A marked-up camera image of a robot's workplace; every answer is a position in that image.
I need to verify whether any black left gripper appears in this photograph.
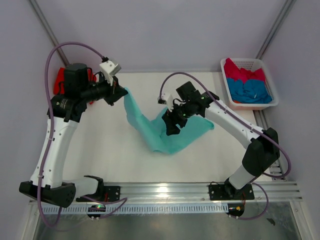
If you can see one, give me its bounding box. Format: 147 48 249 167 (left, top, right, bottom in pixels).
80 73 129 106

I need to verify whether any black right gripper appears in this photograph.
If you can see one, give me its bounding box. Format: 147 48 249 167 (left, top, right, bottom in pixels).
162 101 194 136

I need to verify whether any teal t shirt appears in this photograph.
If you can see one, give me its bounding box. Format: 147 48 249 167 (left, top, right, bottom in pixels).
124 88 215 155

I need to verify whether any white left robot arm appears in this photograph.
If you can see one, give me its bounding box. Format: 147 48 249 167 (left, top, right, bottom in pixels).
19 60 128 208

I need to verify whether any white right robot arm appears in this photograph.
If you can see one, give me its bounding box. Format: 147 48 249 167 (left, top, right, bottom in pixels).
158 81 280 199

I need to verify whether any red folded t shirt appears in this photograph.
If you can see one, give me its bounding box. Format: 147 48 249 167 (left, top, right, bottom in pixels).
53 64 97 99

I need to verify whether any magenta t shirt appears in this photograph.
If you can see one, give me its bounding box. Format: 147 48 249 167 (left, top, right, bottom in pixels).
223 58 266 83

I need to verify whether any white plastic basket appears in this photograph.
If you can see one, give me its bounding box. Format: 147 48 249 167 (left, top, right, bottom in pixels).
220 57 279 110

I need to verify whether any blue t shirt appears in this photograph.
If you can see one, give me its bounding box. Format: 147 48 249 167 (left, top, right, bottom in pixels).
226 78 272 104

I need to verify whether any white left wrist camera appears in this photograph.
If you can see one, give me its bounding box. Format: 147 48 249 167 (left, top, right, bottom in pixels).
99 57 122 82

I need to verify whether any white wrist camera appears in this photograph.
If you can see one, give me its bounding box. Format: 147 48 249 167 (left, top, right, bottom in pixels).
157 92 174 112
99 57 122 82

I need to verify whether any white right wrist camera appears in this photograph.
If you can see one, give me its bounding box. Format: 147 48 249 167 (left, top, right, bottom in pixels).
157 92 174 112

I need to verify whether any aluminium mounting rail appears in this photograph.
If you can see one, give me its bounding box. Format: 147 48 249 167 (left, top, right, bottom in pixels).
107 181 303 204

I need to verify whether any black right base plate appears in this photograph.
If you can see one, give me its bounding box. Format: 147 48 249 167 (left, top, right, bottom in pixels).
208 181 255 201

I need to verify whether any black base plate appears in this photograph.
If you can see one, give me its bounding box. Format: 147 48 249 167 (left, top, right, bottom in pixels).
208 181 255 201
75 185 121 202

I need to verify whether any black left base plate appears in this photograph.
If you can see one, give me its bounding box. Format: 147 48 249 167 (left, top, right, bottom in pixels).
75 185 121 202

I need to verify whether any white slotted cable duct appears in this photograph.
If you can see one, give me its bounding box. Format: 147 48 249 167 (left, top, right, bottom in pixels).
39 202 229 215

